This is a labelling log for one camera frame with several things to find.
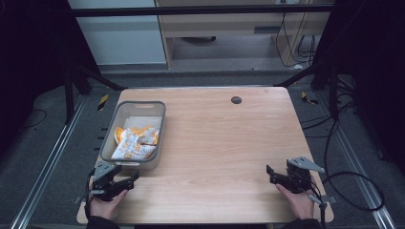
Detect black metal stand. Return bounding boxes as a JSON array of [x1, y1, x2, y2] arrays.
[[273, 60, 357, 122], [62, 62, 128, 126]]

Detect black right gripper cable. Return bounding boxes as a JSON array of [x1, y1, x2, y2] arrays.
[[310, 117, 386, 213]]

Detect white cabinet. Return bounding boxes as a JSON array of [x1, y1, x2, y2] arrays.
[[67, 0, 168, 67]]

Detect person's right hand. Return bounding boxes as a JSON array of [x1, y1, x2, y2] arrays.
[[274, 182, 316, 221]]

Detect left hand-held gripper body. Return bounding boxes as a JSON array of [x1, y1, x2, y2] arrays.
[[90, 159, 124, 202]]

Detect black hanging cables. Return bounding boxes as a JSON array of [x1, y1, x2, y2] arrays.
[[274, 11, 318, 69]]

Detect black floor cable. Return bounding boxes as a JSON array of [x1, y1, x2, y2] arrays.
[[18, 108, 48, 131]]

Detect silver aluminium floor rail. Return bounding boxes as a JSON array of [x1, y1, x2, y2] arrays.
[[318, 92, 397, 229], [9, 94, 88, 229]]

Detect orange and white snack packet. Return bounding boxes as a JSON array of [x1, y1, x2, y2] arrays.
[[114, 125, 160, 146], [111, 138, 158, 160]]

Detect grey plastic basket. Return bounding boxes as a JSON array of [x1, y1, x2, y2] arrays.
[[98, 100, 167, 172]]

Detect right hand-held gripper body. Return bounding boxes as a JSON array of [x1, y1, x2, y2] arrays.
[[286, 156, 326, 195]]

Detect person's left hand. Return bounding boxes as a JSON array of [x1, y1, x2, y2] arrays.
[[88, 188, 129, 221]]

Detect black floor cables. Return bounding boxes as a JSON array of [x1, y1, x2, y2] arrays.
[[299, 83, 361, 139]]

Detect black horizontal frame bar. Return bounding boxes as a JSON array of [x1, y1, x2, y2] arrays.
[[65, 4, 335, 18]]

